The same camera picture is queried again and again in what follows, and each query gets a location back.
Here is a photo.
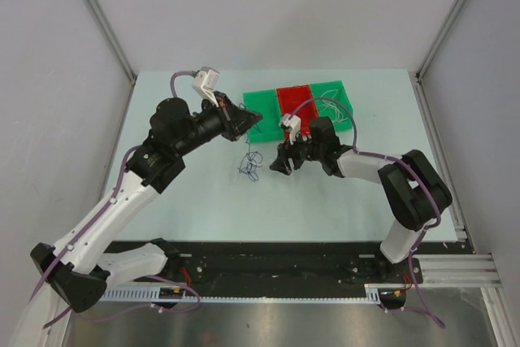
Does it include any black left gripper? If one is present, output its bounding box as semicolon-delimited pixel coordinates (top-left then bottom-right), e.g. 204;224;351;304
175;91;262;158

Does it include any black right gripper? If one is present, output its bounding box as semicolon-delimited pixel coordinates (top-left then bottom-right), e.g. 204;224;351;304
270;128;324;176

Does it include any white thin wire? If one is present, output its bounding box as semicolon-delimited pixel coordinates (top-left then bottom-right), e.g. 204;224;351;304
316;89;351;124

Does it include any blue thin wire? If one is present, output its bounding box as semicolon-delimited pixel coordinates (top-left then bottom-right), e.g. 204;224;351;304
237;135;264;182

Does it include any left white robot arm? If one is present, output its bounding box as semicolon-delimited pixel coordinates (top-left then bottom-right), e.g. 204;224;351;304
30;91;262;313

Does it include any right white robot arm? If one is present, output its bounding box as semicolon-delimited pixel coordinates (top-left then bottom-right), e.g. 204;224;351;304
270;114;453;283

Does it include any right green plastic bin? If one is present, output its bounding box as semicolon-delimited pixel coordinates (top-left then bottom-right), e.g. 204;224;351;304
310;80;354;132

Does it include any green plastic bin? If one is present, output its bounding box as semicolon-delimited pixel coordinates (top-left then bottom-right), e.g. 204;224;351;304
310;80;354;132
243;89;284;143

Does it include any red plastic bin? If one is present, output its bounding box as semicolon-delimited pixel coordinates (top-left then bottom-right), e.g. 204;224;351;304
276;85;318;136

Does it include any left green plastic bin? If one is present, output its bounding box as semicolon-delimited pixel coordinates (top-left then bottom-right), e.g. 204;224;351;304
243;89;284;143

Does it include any right aluminium base profile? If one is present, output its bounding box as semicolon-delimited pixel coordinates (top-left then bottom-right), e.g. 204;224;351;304
415;254;501;288

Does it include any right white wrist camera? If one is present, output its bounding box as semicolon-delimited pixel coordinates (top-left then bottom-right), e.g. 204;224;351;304
279;113;301;145

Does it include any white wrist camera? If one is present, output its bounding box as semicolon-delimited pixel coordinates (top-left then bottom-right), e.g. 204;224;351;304
192;67;220;106
279;113;301;145

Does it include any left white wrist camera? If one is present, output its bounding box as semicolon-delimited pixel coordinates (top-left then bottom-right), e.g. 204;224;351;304
192;67;220;106

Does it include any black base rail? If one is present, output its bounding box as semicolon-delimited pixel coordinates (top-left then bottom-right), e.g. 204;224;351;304
105;240;476;297

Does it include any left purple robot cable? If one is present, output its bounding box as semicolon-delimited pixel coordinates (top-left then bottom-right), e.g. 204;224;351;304
26;70;201;330

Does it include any slotted grey cable duct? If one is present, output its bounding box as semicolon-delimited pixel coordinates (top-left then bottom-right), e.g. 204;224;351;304
100;284;381;305

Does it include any left aluminium frame post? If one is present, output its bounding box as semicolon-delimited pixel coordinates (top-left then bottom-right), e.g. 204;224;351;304
83;0;137;85

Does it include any aluminium frame post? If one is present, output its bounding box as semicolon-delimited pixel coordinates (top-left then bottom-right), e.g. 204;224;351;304
83;0;137;85
414;0;469;83

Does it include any right aluminium frame post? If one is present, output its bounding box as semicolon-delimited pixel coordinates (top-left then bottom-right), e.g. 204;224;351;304
414;0;469;83

